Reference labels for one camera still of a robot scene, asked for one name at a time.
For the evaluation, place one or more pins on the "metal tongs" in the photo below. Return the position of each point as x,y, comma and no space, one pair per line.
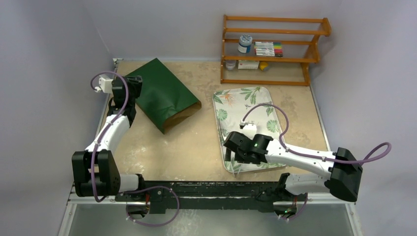
233,167

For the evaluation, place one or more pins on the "small grey jar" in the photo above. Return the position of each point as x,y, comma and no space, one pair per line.
230,64

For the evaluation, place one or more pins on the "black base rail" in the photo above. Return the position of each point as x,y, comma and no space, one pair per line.
265,197

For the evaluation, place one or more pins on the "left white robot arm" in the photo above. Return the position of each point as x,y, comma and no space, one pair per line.
94,169

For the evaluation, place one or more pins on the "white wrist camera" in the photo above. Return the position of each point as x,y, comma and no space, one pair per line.
104,84
245,125

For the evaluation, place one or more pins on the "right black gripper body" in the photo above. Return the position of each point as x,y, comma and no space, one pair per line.
230,143

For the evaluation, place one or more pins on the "green paper bag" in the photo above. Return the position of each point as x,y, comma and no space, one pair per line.
164,99

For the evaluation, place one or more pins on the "coloured marker set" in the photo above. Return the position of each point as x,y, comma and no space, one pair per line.
268,49

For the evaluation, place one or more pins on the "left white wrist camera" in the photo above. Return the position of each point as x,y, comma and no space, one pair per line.
104,84

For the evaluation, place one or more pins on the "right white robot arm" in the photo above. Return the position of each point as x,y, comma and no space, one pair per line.
338,173

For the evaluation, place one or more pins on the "white small box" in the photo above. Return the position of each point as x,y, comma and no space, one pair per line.
248,64

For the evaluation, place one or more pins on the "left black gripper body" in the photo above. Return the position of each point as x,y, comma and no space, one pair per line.
135,87

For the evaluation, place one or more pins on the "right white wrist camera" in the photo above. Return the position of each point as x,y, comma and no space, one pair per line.
245,125

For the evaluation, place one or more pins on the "white jar blue lid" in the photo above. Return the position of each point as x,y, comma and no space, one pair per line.
244,44

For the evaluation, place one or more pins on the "small yellow object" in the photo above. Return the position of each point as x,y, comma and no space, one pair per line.
263,66

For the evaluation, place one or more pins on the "leaf pattern serving tray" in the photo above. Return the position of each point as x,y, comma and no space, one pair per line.
231,105

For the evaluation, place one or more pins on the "orange wooden shelf rack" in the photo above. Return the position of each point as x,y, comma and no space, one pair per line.
299,38

